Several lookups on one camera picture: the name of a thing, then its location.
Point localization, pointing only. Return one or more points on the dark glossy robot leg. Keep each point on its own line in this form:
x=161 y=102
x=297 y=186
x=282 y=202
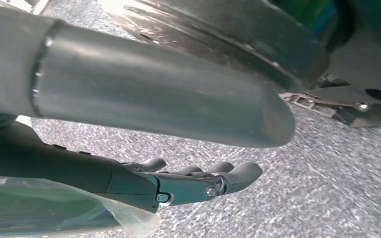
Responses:
x=276 y=33

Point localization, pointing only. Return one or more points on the black robot foot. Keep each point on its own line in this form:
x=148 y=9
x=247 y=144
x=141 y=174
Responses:
x=358 y=115

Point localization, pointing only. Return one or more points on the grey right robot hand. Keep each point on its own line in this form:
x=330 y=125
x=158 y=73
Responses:
x=144 y=92

